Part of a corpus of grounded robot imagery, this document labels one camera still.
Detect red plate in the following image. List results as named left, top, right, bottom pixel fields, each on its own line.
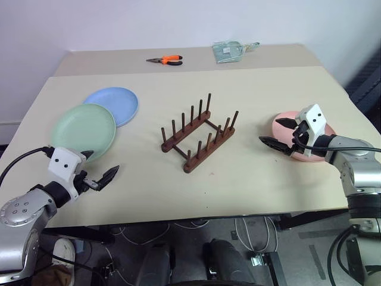
left=271, top=110, right=338, bottom=163

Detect brown wooden dish rack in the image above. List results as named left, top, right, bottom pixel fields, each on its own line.
left=160, top=92, right=240, bottom=175

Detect blue plate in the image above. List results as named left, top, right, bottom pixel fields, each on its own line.
left=83, top=86, right=140, bottom=129

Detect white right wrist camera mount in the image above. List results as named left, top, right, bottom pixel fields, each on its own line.
left=295, top=104, right=329, bottom=157

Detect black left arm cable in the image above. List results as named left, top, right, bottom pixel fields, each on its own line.
left=0, top=146, right=55, bottom=183

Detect green plate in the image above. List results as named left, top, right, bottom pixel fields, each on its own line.
left=50, top=103, right=117, bottom=163

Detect orange handled pliers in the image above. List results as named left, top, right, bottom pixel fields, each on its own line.
left=145, top=54, right=184, bottom=67

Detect metal bracket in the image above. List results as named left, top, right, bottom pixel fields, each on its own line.
left=249, top=254, right=268, bottom=268

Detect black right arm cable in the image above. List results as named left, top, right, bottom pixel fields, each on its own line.
left=291, top=126, right=381, bottom=154

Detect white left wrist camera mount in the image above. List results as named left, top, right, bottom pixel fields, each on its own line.
left=47, top=146, right=88, bottom=201

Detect black lower arm cable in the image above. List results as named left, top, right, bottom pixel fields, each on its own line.
left=327, top=226, right=361, bottom=286

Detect white round object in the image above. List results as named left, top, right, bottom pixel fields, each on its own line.
left=52, top=237, right=76, bottom=269

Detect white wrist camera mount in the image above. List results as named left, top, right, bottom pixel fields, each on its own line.
left=295, top=104, right=329, bottom=157
left=47, top=146, right=88, bottom=201

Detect black table frame bar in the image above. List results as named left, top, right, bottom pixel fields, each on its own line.
left=40, top=225, right=116, bottom=246
left=276, top=212, right=352, bottom=232

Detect white floor cable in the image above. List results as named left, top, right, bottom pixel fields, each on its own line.
left=233, top=216, right=278, bottom=254
left=118, top=225, right=171, bottom=245

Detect clear plastic bag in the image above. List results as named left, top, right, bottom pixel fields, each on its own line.
left=211, top=41, right=262, bottom=64

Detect dark rounded shape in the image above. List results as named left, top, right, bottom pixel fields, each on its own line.
left=201, top=238, right=257, bottom=286
left=140, top=242, right=177, bottom=286

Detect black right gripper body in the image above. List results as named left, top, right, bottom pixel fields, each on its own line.
left=288, top=120, right=312, bottom=156

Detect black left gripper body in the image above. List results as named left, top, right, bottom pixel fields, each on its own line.
left=71, top=166, right=101, bottom=195

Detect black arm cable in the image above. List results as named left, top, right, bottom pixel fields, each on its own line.
left=327, top=226, right=361, bottom=286
left=0, top=146, right=55, bottom=183
left=291, top=126, right=381, bottom=154

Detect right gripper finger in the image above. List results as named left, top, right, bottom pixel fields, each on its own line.
left=274, top=117, right=299, bottom=130
left=258, top=136, right=294, bottom=157

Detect black table leg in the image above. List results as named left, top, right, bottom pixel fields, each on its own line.
left=261, top=251, right=289, bottom=286

